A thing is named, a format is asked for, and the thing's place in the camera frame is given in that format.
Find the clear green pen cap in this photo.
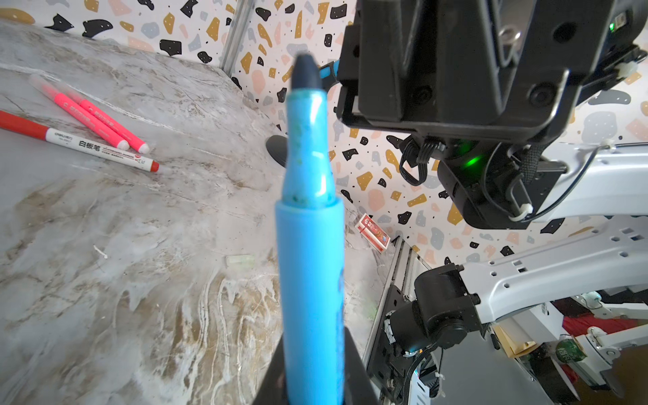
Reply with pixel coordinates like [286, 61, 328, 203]
[225, 254, 256, 268]

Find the white red-tipped marker pen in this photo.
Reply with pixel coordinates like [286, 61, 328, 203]
[1, 111, 160, 173]

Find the red card box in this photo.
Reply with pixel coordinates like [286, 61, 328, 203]
[355, 214, 391, 252]

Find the blue highlighter pen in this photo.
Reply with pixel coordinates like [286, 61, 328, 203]
[275, 53, 344, 404]

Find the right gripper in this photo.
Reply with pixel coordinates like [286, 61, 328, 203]
[336, 1, 628, 144]

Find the pink highlighter pen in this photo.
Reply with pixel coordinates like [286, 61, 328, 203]
[29, 74, 130, 150]
[57, 83, 150, 155]

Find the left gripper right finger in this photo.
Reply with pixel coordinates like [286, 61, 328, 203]
[344, 327, 379, 405]

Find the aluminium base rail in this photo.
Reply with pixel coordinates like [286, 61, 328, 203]
[361, 237, 436, 405]

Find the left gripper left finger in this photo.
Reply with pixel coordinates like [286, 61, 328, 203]
[252, 337, 290, 405]

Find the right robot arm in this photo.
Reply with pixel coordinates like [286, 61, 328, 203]
[329, 1, 647, 355]

